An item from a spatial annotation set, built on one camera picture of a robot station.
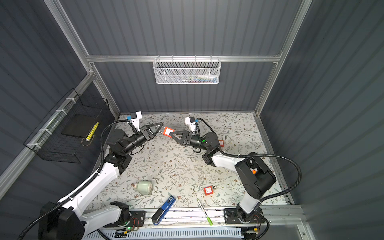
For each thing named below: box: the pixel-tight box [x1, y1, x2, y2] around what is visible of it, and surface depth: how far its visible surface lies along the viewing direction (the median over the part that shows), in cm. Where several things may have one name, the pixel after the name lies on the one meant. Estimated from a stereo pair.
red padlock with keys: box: [203, 185, 217, 196], surface depth 83 cm
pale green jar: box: [134, 181, 153, 196], surface depth 78 cm
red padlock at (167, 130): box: [163, 126, 176, 138], surface depth 69 cm
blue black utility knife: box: [151, 195, 176, 226], surface depth 74 cm
